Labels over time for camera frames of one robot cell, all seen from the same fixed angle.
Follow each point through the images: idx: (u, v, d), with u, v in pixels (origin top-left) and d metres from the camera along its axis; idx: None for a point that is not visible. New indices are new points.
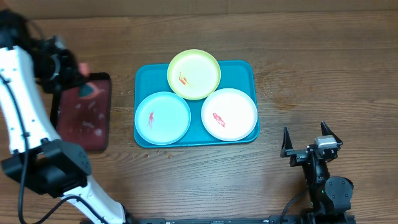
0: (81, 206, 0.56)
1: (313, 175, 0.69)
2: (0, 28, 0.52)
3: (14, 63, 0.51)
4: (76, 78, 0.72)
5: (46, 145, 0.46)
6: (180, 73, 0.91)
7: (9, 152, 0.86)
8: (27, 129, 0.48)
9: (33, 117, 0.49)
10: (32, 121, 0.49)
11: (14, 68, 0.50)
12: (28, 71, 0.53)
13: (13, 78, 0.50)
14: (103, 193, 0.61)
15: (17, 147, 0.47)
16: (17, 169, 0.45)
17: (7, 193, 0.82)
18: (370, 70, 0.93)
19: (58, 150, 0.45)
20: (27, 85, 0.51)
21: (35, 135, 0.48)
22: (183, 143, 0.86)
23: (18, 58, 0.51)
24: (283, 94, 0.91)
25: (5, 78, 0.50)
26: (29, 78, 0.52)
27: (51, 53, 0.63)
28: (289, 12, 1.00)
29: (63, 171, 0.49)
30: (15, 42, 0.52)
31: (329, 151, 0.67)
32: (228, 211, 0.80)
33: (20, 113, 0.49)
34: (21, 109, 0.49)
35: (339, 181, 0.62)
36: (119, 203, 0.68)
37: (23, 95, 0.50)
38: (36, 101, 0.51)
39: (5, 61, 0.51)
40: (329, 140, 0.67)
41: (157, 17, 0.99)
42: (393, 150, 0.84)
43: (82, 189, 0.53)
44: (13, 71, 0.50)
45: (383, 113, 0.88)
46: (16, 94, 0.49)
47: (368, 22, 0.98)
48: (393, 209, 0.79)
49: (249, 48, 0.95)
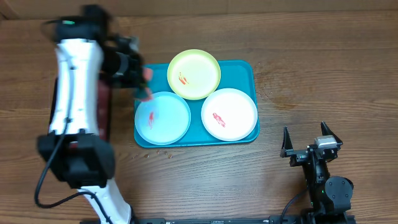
0: (94, 203, 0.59)
1: (313, 174, 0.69)
2: (82, 22, 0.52)
3: (84, 54, 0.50)
4: (138, 81, 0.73)
5: (81, 136, 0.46)
6: (180, 73, 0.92)
7: (9, 151, 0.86)
8: (71, 116, 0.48)
9: (81, 106, 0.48)
10: (79, 109, 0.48)
11: (84, 58, 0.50)
12: (94, 65, 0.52)
13: (79, 66, 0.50)
14: (118, 194, 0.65)
15: (56, 128, 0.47)
16: (48, 149, 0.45)
17: (7, 192, 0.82)
18: (370, 70, 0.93)
19: (90, 144, 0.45)
20: (88, 77, 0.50)
21: (76, 124, 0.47)
22: (183, 143, 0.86)
23: (91, 54, 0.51)
24: (283, 93, 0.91)
25: (73, 65, 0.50)
26: (93, 70, 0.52)
27: (123, 51, 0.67)
28: (288, 12, 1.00)
29: (87, 167, 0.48)
30: (93, 37, 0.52)
31: (329, 151, 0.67)
32: (228, 211, 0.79)
33: (71, 100, 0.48)
34: (73, 96, 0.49)
35: (339, 181, 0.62)
36: (128, 205, 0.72)
37: (82, 86, 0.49)
38: (91, 93, 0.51)
39: (76, 50, 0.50)
40: (328, 140, 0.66)
41: (157, 17, 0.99)
42: (393, 150, 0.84)
43: (99, 189, 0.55)
44: (82, 60, 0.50)
45: (383, 113, 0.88)
46: (76, 83, 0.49)
47: (368, 22, 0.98)
48: (393, 209, 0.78)
49: (248, 48, 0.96)
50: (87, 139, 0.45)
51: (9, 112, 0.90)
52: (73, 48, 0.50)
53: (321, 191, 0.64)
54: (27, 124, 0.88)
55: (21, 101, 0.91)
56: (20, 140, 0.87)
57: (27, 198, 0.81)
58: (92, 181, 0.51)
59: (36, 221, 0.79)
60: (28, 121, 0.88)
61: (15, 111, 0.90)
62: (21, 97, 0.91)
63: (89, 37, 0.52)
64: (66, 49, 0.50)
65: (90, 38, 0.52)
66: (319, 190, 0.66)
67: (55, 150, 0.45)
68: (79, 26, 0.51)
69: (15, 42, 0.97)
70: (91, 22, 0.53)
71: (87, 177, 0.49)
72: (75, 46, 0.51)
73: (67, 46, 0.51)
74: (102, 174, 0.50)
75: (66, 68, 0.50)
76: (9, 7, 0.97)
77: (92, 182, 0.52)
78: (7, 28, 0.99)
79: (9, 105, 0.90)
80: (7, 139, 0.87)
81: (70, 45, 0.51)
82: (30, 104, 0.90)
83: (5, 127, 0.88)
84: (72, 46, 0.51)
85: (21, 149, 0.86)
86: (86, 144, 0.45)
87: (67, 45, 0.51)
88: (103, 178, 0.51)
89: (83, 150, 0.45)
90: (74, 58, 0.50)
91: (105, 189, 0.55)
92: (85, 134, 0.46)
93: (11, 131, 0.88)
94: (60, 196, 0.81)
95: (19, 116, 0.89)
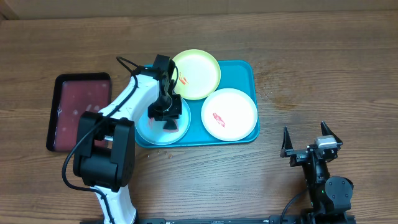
0: (102, 204, 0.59)
1: (313, 174, 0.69)
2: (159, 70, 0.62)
3: (150, 84, 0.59)
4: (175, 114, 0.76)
5: (122, 121, 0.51)
6: (180, 72, 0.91)
7: (9, 151, 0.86)
8: (121, 109, 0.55)
9: (130, 107, 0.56)
10: (127, 109, 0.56)
11: (147, 86, 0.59)
12: (150, 96, 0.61)
13: (141, 88, 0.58)
14: (127, 198, 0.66)
15: (104, 111, 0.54)
16: (89, 122, 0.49)
17: (7, 192, 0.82)
18: (370, 70, 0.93)
19: (129, 128, 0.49)
20: (143, 99, 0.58)
21: (120, 116, 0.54)
22: (183, 143, 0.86)
23: (151, 86, 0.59)
24: (283, 93, 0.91)
25: (138, 86, 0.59)
26: (146, 98, 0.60)
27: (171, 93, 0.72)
28: (289, 12, 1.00)
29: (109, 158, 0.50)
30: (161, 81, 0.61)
31: (329, 151, 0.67)
32: (228, 211, 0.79)
33: (126, 101, 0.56)
34: (128, 101, 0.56)
35: (339, 182, 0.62)
36: (133, 209, 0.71)
37: (137, 99, 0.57)
38: (138, 109, 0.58)
39: (146, 80, 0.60)
40: (328, 140, 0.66)
41: (157, 17, 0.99)
42: (393, 150, 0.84)
43: (111, 191, 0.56)
44: (145, 87, 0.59)
45: (383, 113, 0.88)
46: (134, 97, 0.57)
47: (368, 22, 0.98)
48: (393, 209, 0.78)
49: (248, 48, 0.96)
50: (126, 123, 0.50)
51: (9, 111, 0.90)
52: (142, 78, 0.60)
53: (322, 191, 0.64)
54: (27, 124, 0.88)
55: (21, 101, 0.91)
56: (20, 140, 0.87)
57: (27, 198, 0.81)
58: (106, 183, 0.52)
59: (37, 221, 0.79)
60: (28, 121, 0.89)
61: (15, 111, 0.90)
62: (21, 97, 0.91)
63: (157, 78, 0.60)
64: (138, 77, 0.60)
65: (157, 76, 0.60)
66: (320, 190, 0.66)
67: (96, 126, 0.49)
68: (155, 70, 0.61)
69: (15, 42, 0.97)
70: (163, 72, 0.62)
71: (104, 172, 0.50)
72: (144, 77, 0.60)
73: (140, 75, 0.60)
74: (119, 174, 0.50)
75: (132, 87, 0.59)
76: (9, 7, 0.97)
77: (107, 183, 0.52)
78: (7, 28, 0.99)
79: (9, 105, 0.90)
80: (7, 139, 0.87)
81: (142, 76, 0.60)
82: (30, 104, 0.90)
83: (5, 127, 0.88)
84: (143, 77, 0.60)
85: (21, 149, 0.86)
86: (124, 128, 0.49)
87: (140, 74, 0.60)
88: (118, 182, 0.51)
89: (120, 132, 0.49)
90: (140, 83, 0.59)
91: (117, 193, 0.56)
92: (125, 121, 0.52)
93: (11, 131, 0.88)
94: (60, 196, 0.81)
95: (19, 116, 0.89)
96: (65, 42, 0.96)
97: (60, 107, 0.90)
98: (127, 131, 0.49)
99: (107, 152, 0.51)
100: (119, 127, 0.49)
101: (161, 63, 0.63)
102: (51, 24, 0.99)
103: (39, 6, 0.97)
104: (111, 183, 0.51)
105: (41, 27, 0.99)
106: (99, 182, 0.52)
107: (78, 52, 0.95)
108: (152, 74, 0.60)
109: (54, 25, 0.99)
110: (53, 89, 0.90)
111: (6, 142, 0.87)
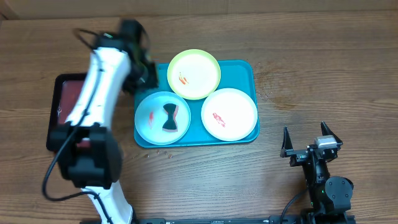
0: (97, 203, 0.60)
1: (313, 174, 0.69)
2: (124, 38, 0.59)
3: (115, 61, 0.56)
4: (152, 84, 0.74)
5: (95, 128, 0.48)
6: (180, 73, 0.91)
7: (8, 151, 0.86)
8: (89, 109, 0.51)
9: (100, 102, 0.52)
10: (98, 106, 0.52)
11: (113, 64, 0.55)
12: (120, 73, 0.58)
13: (106, 70, 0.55)
14: (122, 196, 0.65)
15: (72, 119, 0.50)
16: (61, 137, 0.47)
17: (7, 192, 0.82)
18: (370, 70, 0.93)
19: (104, 138, 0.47)
20: (111, 81, 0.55)
21: (93, 116, 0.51)
22: (183, 143, 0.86)
23: (119, 60, 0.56)
24: (283, 93, 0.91)
25: (102, 68, 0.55)
26: (115, 78, 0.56)
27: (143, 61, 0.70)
28: (289, 12, 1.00)
29: (94, 165, 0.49)
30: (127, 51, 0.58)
31: (329, 151, 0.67)
32: (228, 211, 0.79)
33: (94, 93, 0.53)
34: (97, 94, 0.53)
35: (339, 181, 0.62)
36: (130, 207, 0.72)
37: (103, 85, 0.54)
38: (111, 96, 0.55)
39: (112, 57, 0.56)
40: (328, 140, 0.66)
41: (157, 17, 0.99)
42: (393, 150, 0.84)
43: (103, 190, 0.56)
44: (111, 66, 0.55)
45: (383, 113, 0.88)
46: (101, 83, 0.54)
47: (368, 22, 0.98)
48: (393, 209, 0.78)
49: (248, 48, 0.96)
50: (101, 132, 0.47)
51: (9, 111, 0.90)
52: (105, 55, 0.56)
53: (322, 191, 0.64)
54: (27, 124, 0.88)
55: (21, 101, 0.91)
56: (20, 140, 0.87)
57: (27, 198, 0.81)
58: (97, 183, 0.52)
59: (37, 221, 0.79)
60: (28, 121, 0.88)
61: (15, 111, 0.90)
62: (21, 97, 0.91)
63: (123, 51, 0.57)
64: (100, 55, 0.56)
65: (121, 45, 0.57)
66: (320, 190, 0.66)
67: (68, 139, 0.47)
68: (117, 40, 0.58)
69: (15, 42, 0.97)
70: (127, 40, 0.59)
71: (92, 177, 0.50)
72: (107, 53, 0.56)
73: (102, 53, 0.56)
74: (108, 175, 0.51)
75: (96, 70, 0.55)
76: (9, 7, 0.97)
77: (98, 183, 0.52)
78: (7, 28, 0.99)
79: (9, 105, 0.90)
80: (7, 139, 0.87)
81: (104, 53, 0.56)
82: (30, 104, 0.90)
83: (5, 127, 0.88)
84: (106, 53, 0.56)
85: (21, 149, 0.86)
86: (99, 136, 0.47)
87: (101, 51, 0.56)
88: (109, 181, 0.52)
89: (96, 142, 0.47)
90: (104, 63, 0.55)
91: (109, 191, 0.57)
92: (100, 128, 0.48)
93: (11, 131, 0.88)
94: (59, 196, 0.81)
95: (19, 116, 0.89)
96: (65, 42, 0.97)
97: (60, 107, 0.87)
98: (103, 141, 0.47)
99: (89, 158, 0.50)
100: (93, 138, 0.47)
101: (126, 28, 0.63)
102: (51, 24, 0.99)
103: (39, 6, 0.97)
104: (101, 183, 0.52)
105: (41, 26, 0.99)
106: (89, 184, 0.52)
107: (78, 52, 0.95)
108: (115, 43, 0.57)
109: (54, 25, 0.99)
110: (53, 89, 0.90)
111: (5, 142, 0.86)
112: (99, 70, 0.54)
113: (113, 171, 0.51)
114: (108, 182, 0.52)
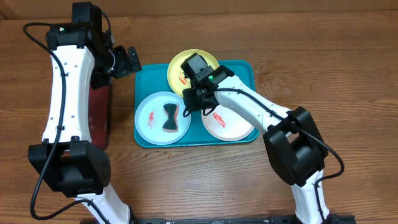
0: (92, 209, 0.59)
1: (202, 83, 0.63)
2: (79, 28, 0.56)
3: (78, 61, 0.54)
4: (124, 69, 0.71)
5: (74, 143, 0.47)
6: (181, 72, 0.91)
7: (9, 150, 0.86)
8: (64, 123, 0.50)
9: (73, 113, 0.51)
10: (71, 117, 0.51)
11: (76, 64, 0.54)
12: (87, 71, 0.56)
13: (71, 73, 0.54)
14: (115, 198, 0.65)
15: (48, 136, 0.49)
16: (41, 158, 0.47)
17: (7, 192, 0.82)
18: (370, 70, 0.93)
19: (83, 152, 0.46)
20: (77, 83, 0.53)
21: (68, 130, 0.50)
22: (183, 143, 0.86)
23: (82, 58, 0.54)
24: (283, 93, 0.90)
25: (65, 72, 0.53)
26: (84, 80, 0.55)
27: (110, 48, 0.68)
28: (289, 12, 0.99)
29: (81, 175, 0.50)
30: (87, 43, 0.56)
31: (227, 76, 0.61)
32: (228, 211, 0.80)
33: (64, 103, 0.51)
34: (67, 104, 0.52)
35: (226, 78, 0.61)
36: (126, 206, 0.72)
37: (70, 91, 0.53)
38: (83, 98, 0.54)
39: (71, 57, 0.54)
40: (224, 79, 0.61)
41: (157, 17, 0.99)
42: (393, 150, 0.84)
43: (96, 195, 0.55)
44: (74, 67, 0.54)
45: (383, 113, 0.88)
46: (68, 90, 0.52)
47: (368, 21, 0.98)
48: (393, 208, 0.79)
49: (249, 48, 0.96)
50: (79, 145, 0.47)
51: (9, 112, 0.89)
52: (63, 55, 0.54)
53: (207, 80, 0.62)
54: (27, 124, 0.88)
55: (21, 101, 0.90)
56: (20, 140, 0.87)
57: (27, 198, 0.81)
58: (88, 188, 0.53)
59: (37, 220, 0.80)
60: (28, 121, 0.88)
61: (15, 111, 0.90)
62: (21, 97, 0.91)
63: (79, 42, 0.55)
64: (58, 56, 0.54)
65: (79, 38, 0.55)
66: (201, 78, 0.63)
67: (48, 158, 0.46)
68: (71, 33, 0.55)
69: (15, 42, 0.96)
70: (81, 27, 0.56)
71: (83, 186, 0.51)
72: (66, 52, 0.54)
73: (60, 55, 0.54)
74: (97, 182, 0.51)
75: (60, 76, 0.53)
76: (8, 7, 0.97)
77: (88, 189, 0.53)
78: (7, 28, 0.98)
79: (9, 105, 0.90)
80: (7, 139, 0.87)
81: (63, 53, 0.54)
82: (30, 104, 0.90)
83: (5, 127, 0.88)
84: (64, 53, 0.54)
85: (21, 149, 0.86)
86: (79, 152, 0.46)
87: (59, 51, 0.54)
88: (99, 186, 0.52)
89: (76, 158, 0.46)
90: (68, 67, 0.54)
91: (101, 196, 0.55)
92: (78, 141, 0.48)
93: (11, 131, 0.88)
94: (59, 196, 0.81)
95: (19, 116, 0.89)
96: None
97: None
98: (84, 155, 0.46)
99: (75, 170, 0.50)
100: (72, 154, 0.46)
101: (79, 11, 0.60)
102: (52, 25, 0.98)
103: (38, 6, 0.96)
104: (92, 189, 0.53)
105: (41, 27, 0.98)
106: (80, 191, 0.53)
107: None
108: (74, 38, 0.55)
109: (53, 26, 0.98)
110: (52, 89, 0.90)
111: (6, 142, 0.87)
112: (63, 76, 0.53)
113: (102, 177, 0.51)
114: (99, 186, 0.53)
